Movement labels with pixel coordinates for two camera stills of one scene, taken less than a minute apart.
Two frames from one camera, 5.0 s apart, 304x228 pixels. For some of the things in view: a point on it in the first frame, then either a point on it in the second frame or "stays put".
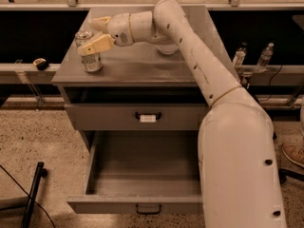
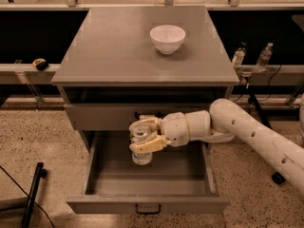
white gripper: [120, 28] -> [174, 127]
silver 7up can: [91, 63] -> [137, 134]
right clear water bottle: [265, 57] stays put
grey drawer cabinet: [138, 87] stays put
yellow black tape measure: [41, 64] stays put
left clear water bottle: [239, 57] stays put
